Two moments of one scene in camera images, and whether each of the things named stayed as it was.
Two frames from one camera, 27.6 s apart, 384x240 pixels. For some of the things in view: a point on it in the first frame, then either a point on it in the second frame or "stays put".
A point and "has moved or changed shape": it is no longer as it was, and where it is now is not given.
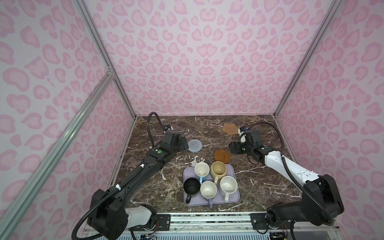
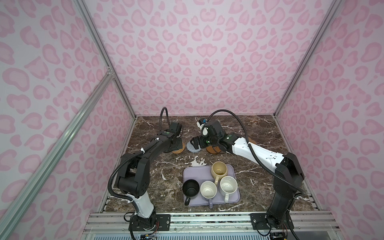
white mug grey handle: x=208 y=190 stays put
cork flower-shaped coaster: x=231 y=129 has moved or changed shape
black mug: x=191 y=186 stays put
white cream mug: x=228 y=185 stays put
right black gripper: x=237 y=150 to x=196 y=141
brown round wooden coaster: x=222 y=155 to x=210 y=149
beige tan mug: x=218 y=170 stays put
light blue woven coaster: x=194 y=145 stays put
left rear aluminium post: x=110 y=62 stays put
